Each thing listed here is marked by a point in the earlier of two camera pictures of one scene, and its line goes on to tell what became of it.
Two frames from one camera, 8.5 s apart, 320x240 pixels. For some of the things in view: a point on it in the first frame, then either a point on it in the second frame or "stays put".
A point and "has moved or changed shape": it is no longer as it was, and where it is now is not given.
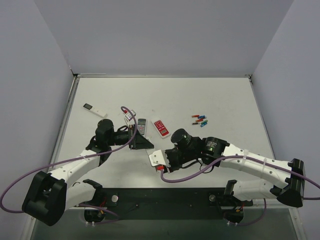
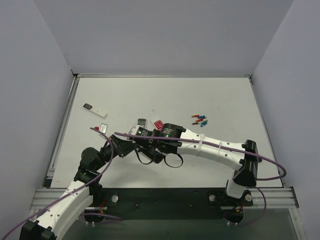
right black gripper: x=169 y=160 to x=144 y=139
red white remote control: x=161 y=128 stays put
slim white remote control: x=148 y=139 has moved or changed shape
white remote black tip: x=95 y=110 stays put
